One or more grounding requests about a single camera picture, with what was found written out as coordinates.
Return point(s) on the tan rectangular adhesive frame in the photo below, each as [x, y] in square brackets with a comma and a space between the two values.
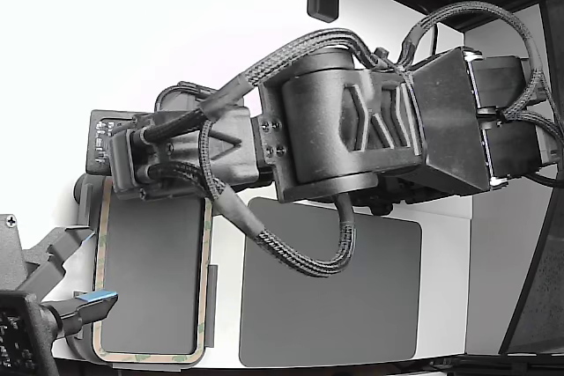
[145, 355]

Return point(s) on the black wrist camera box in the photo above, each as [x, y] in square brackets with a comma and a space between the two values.
[128, 164]

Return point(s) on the idle gripper black body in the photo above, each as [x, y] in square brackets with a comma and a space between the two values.
[22, 336]

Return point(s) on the gray block with screw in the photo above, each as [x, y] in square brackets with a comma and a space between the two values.
[9, 244]

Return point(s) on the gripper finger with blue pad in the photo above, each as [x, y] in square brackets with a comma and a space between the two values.
[86, 200]

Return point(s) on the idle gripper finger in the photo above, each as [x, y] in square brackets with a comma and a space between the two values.
[57, 248]
[83, 307]

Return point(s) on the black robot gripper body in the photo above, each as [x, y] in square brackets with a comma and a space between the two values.
[233, 147]

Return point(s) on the flat gray rounded pad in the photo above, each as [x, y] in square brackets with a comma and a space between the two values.
[330, 319]

